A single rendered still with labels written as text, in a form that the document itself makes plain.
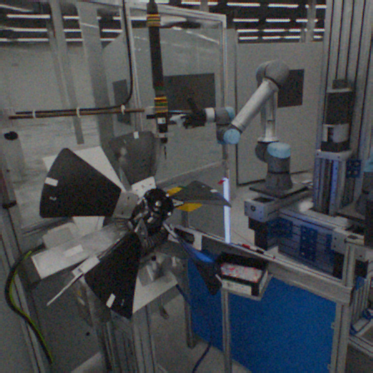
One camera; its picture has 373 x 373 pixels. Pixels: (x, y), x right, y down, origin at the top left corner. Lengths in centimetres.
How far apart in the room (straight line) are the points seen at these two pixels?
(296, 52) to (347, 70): 380
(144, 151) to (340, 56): 99
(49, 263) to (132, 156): 48
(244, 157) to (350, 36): 349
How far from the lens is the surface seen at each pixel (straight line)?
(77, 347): 212
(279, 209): 169
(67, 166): 102
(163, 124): 106
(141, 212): 103
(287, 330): 159
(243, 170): 498
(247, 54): 486
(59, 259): 104
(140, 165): 116
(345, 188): 166
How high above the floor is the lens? 159
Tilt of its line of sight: 19 degrees down
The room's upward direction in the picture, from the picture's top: 4 degrees counter-clockwise
